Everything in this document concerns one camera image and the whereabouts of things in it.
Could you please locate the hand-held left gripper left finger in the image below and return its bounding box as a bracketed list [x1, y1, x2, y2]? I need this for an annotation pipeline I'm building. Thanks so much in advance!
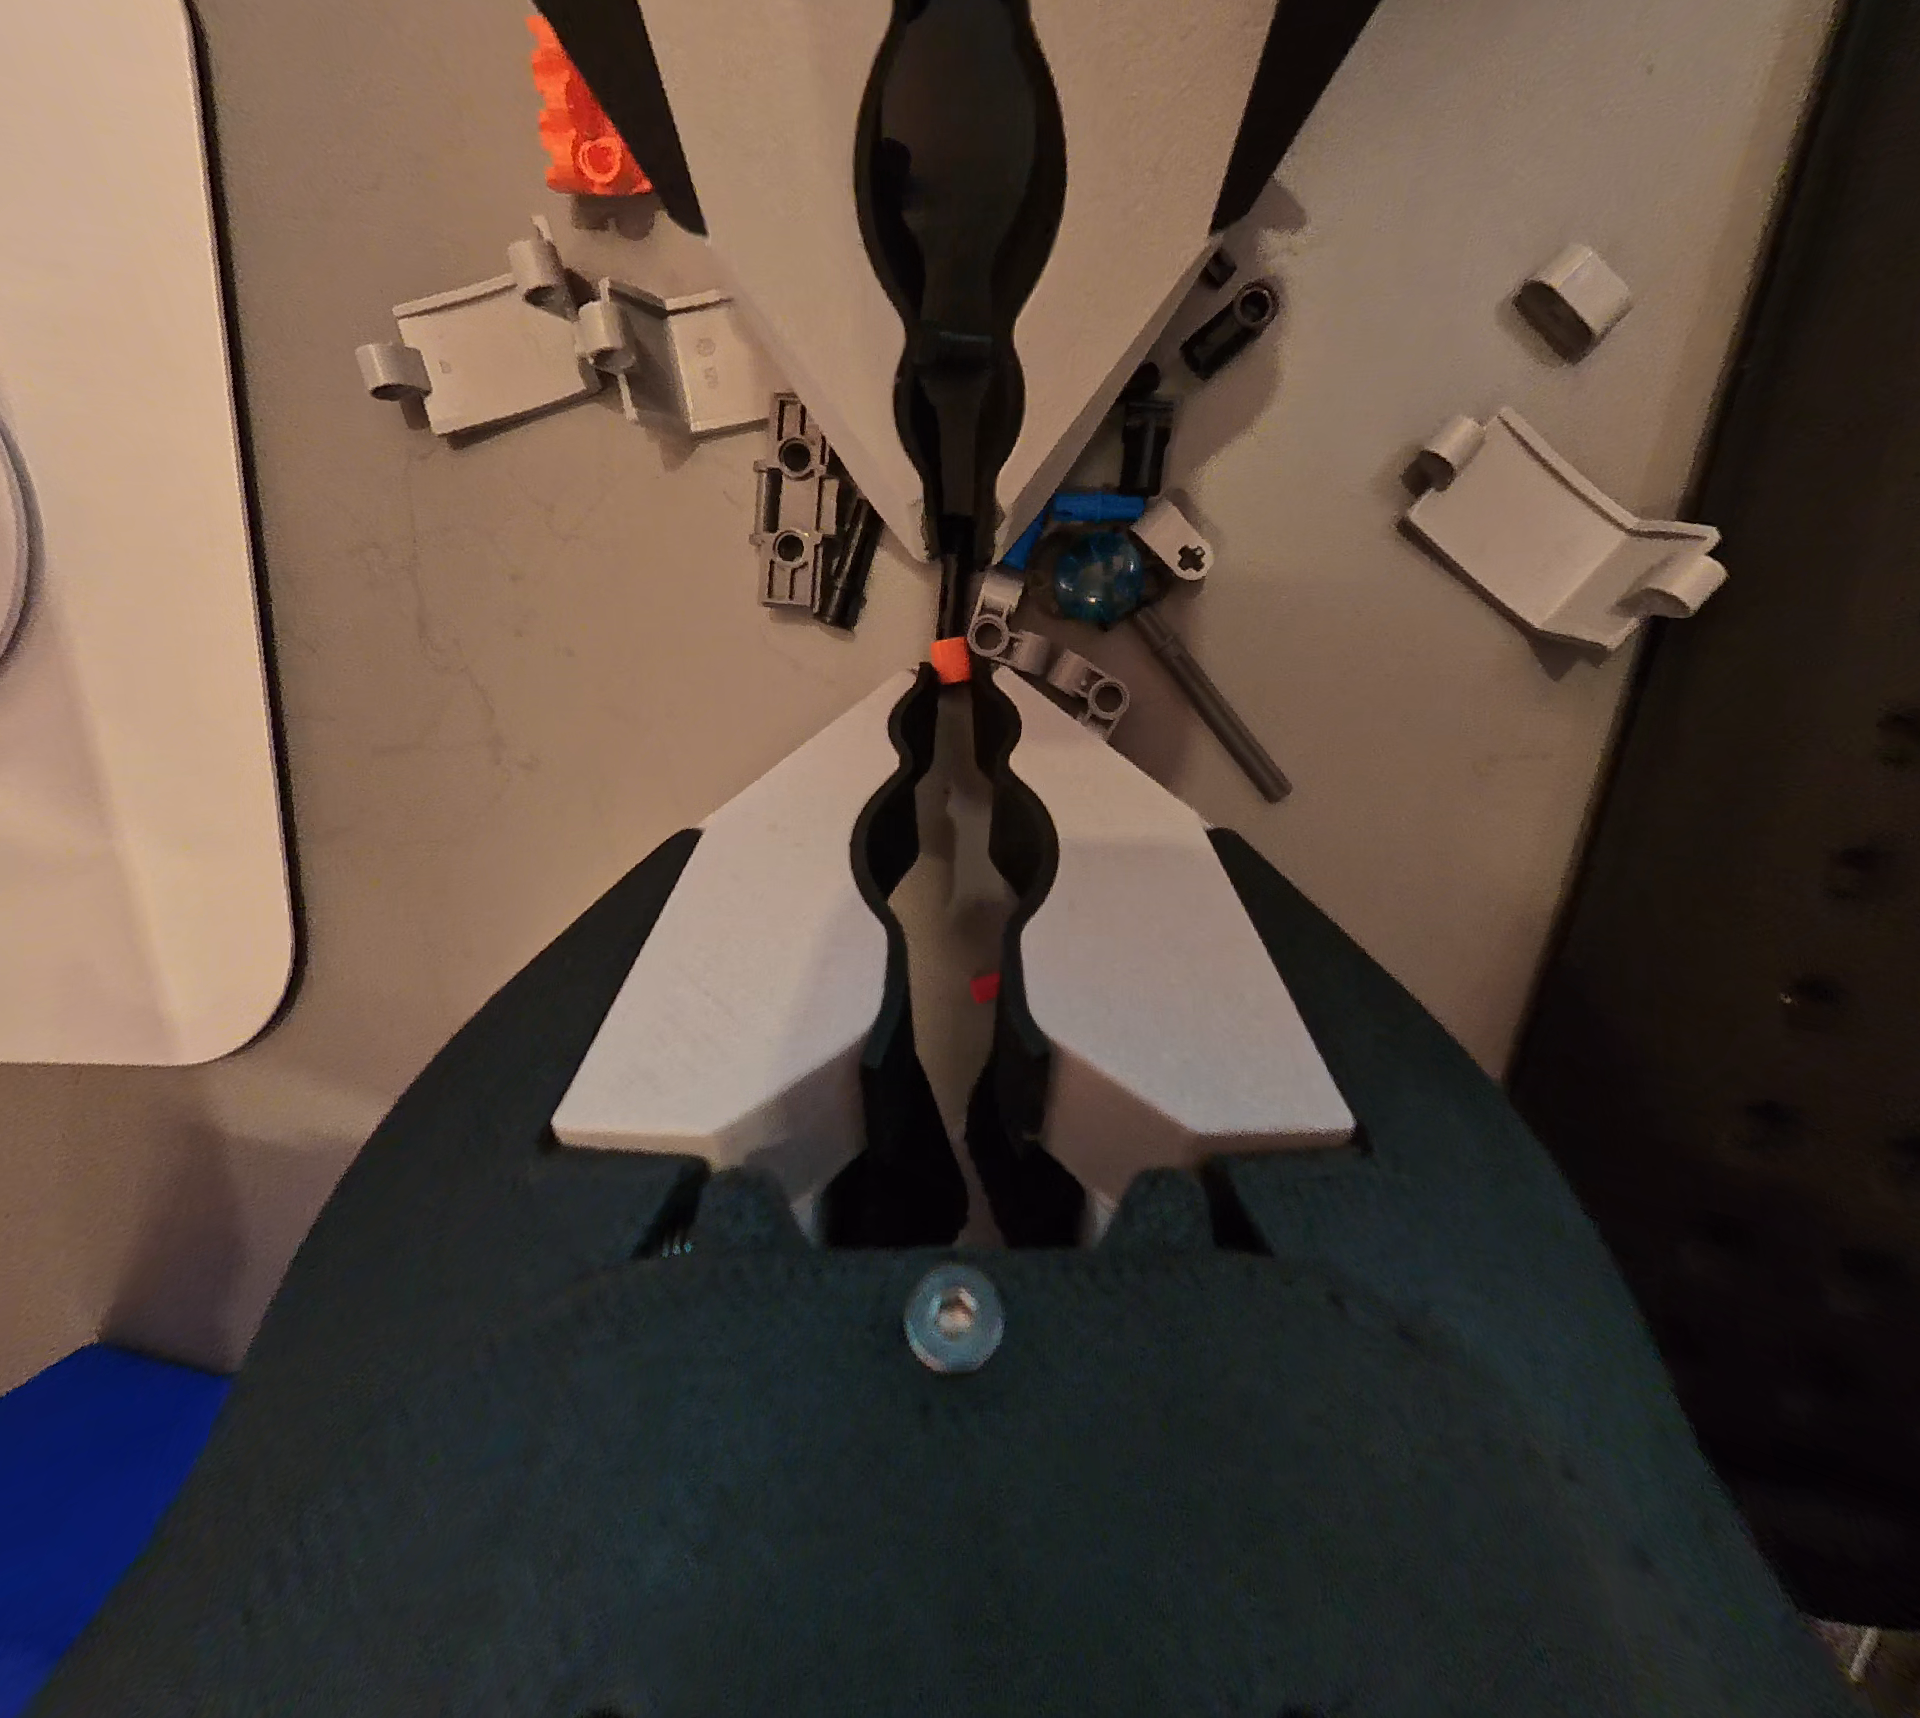
[548, 669, 971, 1248]

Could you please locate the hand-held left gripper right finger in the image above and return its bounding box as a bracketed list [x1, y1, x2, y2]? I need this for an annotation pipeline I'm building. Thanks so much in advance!
[966, 669, 1361, 1248]

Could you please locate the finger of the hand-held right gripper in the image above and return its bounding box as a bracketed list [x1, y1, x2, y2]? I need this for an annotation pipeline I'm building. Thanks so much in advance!
[974, 0, 1341, 569]
[574, 0, 962, 573]

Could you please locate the black axle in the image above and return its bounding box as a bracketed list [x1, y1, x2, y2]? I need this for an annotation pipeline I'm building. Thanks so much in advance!
[922, 0, 997, 653]

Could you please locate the blue plastic bin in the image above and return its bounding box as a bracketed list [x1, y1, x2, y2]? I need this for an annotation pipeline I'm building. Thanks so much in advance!
[0, 1342, 234, 1718]

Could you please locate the orange sloped panel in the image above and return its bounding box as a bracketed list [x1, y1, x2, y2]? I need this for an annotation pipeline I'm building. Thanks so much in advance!
[524, 13, 660, 200]

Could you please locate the dark grey axle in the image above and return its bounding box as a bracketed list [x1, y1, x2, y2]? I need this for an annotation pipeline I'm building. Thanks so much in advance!
[1146, 608, 1294, 807]

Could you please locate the black pin connector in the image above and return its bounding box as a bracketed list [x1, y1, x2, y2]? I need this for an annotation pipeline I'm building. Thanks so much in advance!
[1178, 278, 1283, 380]

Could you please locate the light grey cross connector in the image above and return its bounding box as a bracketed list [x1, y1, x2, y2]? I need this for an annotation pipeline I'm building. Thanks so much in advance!
[1040, 643, 1135, 740]
[966, 570, 1057, 675]

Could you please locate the black axle connector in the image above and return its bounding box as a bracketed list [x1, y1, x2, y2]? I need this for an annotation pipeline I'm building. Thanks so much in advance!
[1114, 395, 1182, 494]

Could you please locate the blue transparent dome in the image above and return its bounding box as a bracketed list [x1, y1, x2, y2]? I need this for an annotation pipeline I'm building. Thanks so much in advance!
[1049, 529, 1146, 629]

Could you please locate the light grey axle connector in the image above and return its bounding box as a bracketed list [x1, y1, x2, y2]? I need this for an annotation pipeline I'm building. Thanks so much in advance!
[1130, 508, 1223, 584]

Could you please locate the small grey beam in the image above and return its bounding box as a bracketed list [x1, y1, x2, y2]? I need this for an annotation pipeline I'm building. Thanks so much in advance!
[1513, 242, 1637, 366]

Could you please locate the black dimpled pad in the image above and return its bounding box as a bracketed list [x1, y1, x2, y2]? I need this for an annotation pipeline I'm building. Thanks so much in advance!
[1513, 0, 1920, 1634]

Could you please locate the white book stand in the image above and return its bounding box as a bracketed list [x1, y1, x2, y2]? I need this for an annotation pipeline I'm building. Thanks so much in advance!
[0, 0, 299, 1070]

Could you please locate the dark grey frame connector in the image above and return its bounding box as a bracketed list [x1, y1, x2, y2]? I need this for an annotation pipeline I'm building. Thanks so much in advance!
[752, 393, 835, 620]

